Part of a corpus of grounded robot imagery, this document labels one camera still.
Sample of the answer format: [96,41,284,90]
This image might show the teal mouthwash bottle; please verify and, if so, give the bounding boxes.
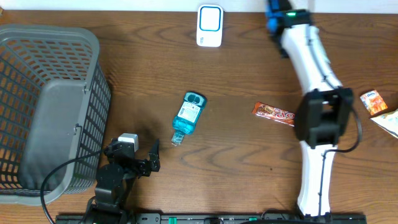
[171,91,207,146]

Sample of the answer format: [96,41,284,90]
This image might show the red chocolate bar wrapper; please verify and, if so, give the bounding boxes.
[252,102,295,126]

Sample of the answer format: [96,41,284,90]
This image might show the small orange carton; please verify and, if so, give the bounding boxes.
[360,90,388,115]

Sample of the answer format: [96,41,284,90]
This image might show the yellow snack bag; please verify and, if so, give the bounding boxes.
[371,110,398,138]

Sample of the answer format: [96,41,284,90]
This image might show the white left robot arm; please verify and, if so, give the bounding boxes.
[81,139,160,224]

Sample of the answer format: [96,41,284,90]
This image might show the white barcode scanner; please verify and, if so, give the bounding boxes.
[196,4,224,47]

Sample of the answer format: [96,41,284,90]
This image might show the grey plastic basket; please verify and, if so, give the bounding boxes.
[1,24,111,206]

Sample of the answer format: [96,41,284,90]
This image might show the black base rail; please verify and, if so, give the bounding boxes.
[55,212,368,224]

